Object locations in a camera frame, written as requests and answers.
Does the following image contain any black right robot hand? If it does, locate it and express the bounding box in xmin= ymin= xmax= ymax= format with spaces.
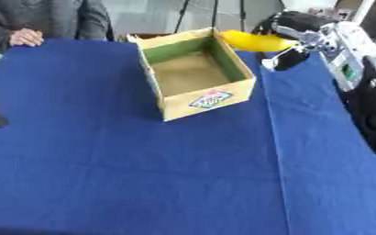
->
xmin=250 ymin=10 xmax=337 ymax=72

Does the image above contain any yellow toy banana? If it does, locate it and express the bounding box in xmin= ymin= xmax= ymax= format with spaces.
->
xmin=218 ymin=29 xmax=301 ymax=52

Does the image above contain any tan cardboard box green inside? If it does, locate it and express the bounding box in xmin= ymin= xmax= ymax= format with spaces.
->
xmin=125 ymin=27 xmax=259 ymax=122

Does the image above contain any black tripod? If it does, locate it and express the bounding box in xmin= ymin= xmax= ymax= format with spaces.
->
xmin=171 ymin=0 xmax=249 ymax=34

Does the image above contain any person's hand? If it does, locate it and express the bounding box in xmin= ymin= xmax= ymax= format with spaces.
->
xmin=8 ymin=28 xmax=46 ymax=48

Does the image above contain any person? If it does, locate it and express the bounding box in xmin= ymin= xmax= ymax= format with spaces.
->
xmin=0 ymin=0 xmax=116 ymax=70

